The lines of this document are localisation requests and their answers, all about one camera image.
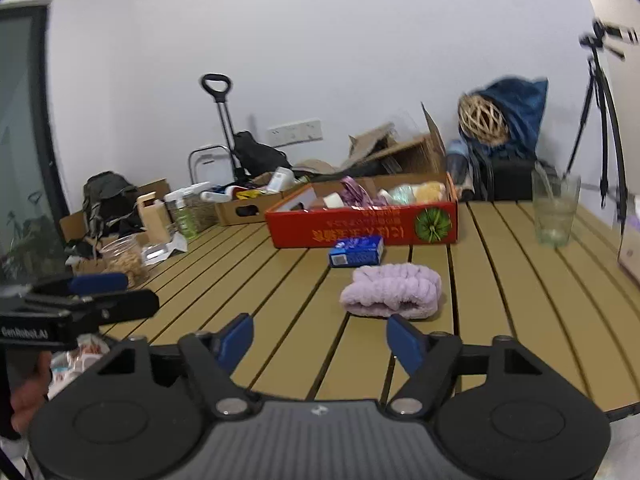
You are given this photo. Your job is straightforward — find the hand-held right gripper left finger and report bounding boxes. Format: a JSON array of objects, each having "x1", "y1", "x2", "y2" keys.
[{"x1": 75, "y1": 313, "x2": 255, "y2": 421}]

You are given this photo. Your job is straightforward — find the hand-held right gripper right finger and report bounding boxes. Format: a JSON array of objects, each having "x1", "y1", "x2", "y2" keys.
[{"x1": 386, "y1": 313, "x2": 566, "y2": 420}]

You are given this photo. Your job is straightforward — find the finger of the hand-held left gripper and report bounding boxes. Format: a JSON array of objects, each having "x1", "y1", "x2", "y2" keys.
[
  {"x1": 30, "y1": 272, "x2": 129, "y2": 298},
  {"x1": 70, "y1": 289, "x2": 161, "y2": 325}
]

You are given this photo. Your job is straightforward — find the lilac fluffy headband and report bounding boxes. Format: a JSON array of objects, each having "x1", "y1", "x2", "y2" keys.
[{"x1": 339, "y1": 263, "x2": 444, "y2": 321}]

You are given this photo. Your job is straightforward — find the red cardboard box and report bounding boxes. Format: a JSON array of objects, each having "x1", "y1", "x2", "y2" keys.
[{"x1": 264, "y1": 172, "x2": 459, "y2": 249}]

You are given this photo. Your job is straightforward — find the mint green soft item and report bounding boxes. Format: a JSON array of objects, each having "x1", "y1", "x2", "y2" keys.
[{"x1": 389, "y1": 184, "x2": 426, "y2": 206}]

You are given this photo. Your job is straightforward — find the person's left hand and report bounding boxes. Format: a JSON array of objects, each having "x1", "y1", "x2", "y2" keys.
[{"x1": 9, "y1": 351, "x2": 54, "y2": 433}]

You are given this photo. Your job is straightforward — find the glass jar of nuts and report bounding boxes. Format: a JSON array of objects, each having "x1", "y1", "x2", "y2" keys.
[{"x1": 101, "y1": 234, "x2": 151, "y2": 289}]

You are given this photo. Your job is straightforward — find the white snack packets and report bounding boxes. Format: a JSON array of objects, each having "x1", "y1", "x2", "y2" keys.
[{"x1": 47, "y1": 334, "x2": 113, "y2": 402}]

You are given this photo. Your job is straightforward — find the crumpled white plastic wrapper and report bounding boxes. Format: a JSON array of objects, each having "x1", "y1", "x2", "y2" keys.
[{"x1": 141, "y1": 232, "x2": 190, "y2": 265}]

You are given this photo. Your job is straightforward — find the green potted plant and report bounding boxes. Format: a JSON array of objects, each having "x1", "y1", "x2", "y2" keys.
[{"x1": 0, "y1": 207, "x2": 68, "y2": 286}]

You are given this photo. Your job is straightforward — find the dark backpack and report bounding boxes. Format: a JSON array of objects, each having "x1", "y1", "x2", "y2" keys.
[{"x1": 81, "y1": 171, "x2": 143, "y2": 233}]

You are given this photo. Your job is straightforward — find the wooden box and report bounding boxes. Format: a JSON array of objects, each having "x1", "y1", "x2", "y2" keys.
[{"x1": 136, "y1": 192, "x2": 173, "y2": 245}]

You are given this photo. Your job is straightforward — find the blue tissue packet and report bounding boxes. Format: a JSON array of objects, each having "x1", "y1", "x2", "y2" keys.
[{"x1": 328, "y1": 235, "x2": 385, "y2": 268}]

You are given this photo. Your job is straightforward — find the green spray bottle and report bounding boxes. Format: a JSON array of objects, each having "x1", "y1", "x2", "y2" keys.
[{"x1": 165, "y1": 190, "x2": 200, "y2": 241}]

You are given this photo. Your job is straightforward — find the small brown cardboard box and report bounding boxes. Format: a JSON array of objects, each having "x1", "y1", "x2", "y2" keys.
[{"x1": 215, "y1": 172, "x2": 307, "y2": 227}]

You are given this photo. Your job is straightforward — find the white bottle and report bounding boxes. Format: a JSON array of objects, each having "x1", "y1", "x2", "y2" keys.
[{"x1": 267, "y1": 167, "x2": 295, "y2": 194}]

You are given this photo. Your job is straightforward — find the dark framed glass door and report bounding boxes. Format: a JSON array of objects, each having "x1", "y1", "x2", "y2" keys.
[{"x1": 0, "y1": 2, "x2": 72, "y2": 281}]

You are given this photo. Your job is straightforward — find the black bag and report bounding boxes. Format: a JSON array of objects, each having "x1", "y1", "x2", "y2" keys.
[{"x1": 232, "y1": 131, "x2": 293, "y2": 177}]

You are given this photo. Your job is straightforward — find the large brown cardboard box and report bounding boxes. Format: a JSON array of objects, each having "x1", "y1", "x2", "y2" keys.
[{"x1": 347, "y1": 102, "x2": 447, "y2": 178}]

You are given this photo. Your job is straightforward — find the black case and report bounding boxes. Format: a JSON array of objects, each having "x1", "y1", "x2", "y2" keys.
[{"x1": 472, "y1": 155, "x2": 556, "y2": 202}]

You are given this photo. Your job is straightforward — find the clear drinking glass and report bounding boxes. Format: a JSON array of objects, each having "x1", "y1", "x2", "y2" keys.
[{"x1": 531, "y1": 161, "x2": 582, "y2": 247}]

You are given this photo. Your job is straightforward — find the woven rattan ball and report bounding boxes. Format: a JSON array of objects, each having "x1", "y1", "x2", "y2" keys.
[{"x1": 458, "y1": 93, "x2": 511, "y2": 148}]

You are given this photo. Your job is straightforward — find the white box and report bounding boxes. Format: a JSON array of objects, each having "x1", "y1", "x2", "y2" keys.
[{"x1": 618, "y1": 212, "x2": 640, "y2": 283}]

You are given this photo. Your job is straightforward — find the blue fabric bag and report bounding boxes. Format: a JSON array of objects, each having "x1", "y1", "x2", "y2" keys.
[{"x1": 460, "y1": 77, "x2": 549, "y2": 161}]

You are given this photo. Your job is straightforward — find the black tripod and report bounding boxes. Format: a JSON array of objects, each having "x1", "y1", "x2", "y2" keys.
[{"x1": 564, "y1": 19, "x2": 640, "y2": 223}]

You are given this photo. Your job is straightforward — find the black trolley handle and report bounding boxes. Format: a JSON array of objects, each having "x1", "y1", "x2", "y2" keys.
[{"x1": 188, "y1": 73, "x2": 241, "y2": 186}]

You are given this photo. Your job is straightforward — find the white wall socket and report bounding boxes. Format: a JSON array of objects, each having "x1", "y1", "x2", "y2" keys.
[{"x1": 266, "y1": 119, "x2": 323, "y2": 145}]

